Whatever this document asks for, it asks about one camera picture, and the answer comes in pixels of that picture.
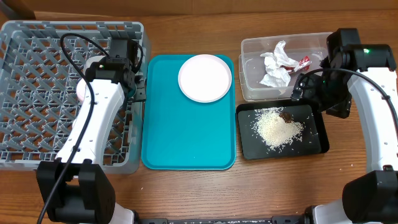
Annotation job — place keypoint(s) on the black tray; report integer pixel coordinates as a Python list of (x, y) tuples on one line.
[(314, 141)]

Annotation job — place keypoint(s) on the white napkin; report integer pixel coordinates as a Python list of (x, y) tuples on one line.
[(276, 64)]

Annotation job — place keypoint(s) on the clear plastic bin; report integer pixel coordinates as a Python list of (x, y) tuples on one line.
[(297, 47)]

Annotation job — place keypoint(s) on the grey bowl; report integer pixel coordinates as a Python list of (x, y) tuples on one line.
[(90, 61)]

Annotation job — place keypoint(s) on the grey plastic dish rack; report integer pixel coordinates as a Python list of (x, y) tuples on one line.
[(41, 62)]

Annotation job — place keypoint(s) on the white rice pile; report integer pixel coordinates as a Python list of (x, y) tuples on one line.
[(274, 130)]

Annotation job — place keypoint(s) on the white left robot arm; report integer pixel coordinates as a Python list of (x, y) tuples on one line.
[(74, 187)]

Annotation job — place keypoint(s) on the brown food scrap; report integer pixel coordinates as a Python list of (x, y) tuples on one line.
[(287, 117)]

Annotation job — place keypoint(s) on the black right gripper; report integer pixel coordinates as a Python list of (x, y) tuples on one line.
[(302, 86)]

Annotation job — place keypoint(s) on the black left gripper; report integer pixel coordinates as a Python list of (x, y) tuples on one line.
[(141, 94)]

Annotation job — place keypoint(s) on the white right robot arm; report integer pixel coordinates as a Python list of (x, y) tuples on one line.
[(366, 75)]

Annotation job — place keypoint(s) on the red foil wrapper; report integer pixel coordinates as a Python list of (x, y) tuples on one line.
[(303, 64)]

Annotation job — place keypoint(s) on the large pink plate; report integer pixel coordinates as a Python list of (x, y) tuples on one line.
[(204, 78)]

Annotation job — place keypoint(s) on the small pink bowl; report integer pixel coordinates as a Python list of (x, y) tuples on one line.
[(82, 91)]

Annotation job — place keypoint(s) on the teal plastic tray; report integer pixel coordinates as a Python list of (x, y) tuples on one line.
[(182, 134)]

